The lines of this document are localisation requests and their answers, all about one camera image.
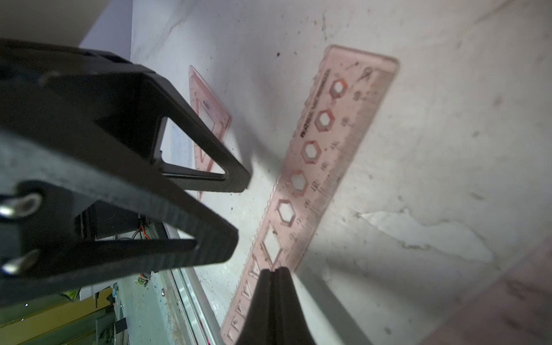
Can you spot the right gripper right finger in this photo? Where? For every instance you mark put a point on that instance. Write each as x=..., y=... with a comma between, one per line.
x=290, y=325

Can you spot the long pink stencil ruler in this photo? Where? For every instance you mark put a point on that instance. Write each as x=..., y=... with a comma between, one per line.
x=345, y=97

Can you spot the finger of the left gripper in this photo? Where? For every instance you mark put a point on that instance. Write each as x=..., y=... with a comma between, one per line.
x=144, y=112
x=48, y=182

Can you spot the small pink set square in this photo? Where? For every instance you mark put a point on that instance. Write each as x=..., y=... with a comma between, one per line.
x=212, y=113

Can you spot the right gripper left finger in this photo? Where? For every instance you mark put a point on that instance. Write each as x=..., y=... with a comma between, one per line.
x=259, y=327

